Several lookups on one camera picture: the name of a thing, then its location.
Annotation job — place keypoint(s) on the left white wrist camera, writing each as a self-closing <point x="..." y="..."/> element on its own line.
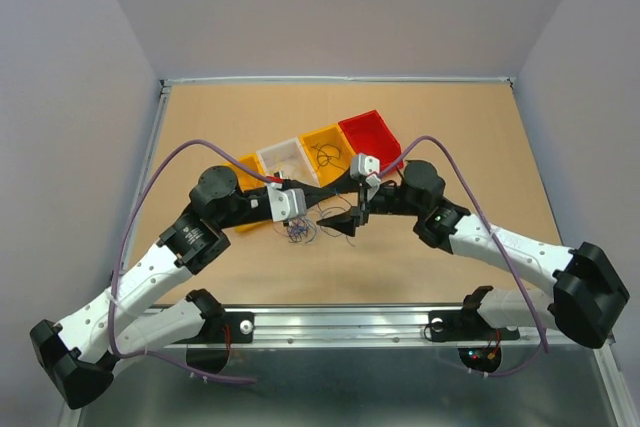
<point x="286" y="204"/>

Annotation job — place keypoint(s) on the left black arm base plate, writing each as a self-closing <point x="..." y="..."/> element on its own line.
<point x="233" y="327"/>

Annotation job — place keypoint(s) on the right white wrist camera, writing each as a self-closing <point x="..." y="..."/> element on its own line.
<point x="365" y="168"/>

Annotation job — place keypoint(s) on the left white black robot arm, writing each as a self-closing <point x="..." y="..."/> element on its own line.
<point x="83" y="352"/>

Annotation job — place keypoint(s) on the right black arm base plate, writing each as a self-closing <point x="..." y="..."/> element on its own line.
<point x="458" y="325"/>

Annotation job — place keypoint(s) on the far yellow plastic bin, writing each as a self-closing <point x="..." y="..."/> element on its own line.
<point x="328" y="151"/>

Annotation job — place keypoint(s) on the aluminium front rail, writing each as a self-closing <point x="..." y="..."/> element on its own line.
<point x="352" y="326"/>

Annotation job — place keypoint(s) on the grey metal front panel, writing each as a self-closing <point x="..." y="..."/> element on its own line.
<point x="425" y="386"/>

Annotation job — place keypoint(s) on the white plastic bin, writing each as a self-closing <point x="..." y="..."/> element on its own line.
<point x="290" y="160"/>

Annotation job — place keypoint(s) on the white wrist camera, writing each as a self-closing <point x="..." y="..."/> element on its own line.
<point x="365" y="168"/>
<point x="286" y="204"/>

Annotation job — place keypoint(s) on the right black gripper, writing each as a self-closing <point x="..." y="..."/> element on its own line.
<point x="347" y="222"/>

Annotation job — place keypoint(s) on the aluminium back rail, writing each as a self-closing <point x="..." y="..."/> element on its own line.
<point x="301" y="79"/>

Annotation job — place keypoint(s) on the aluminium rail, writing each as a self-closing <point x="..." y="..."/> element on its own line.
<point x="301" y="79"/>
<point x="352" y="326"/>
<point x="126" y="244"/>

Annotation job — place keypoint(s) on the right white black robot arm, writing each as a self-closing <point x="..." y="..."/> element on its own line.
<point x="574" y="290"/>

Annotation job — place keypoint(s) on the red plastic bin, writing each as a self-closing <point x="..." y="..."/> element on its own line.
<point x="368" y="133"/>

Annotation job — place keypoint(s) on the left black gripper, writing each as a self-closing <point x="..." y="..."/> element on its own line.
<point x="312" y="193"/>

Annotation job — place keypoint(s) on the aluminium left side rail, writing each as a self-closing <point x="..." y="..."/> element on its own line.
<point x="126" y="244"/>

